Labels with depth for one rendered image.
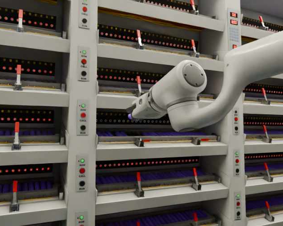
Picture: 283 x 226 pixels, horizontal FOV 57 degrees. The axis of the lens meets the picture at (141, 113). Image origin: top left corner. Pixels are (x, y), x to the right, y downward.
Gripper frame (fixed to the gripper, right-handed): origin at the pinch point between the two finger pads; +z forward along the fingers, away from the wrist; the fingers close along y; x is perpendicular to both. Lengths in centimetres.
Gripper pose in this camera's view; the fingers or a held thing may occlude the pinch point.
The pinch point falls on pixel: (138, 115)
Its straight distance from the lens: 87.0
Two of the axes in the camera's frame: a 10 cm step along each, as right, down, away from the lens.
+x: -1.0, -9.5, 2.8
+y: 9.1, 0.3, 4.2
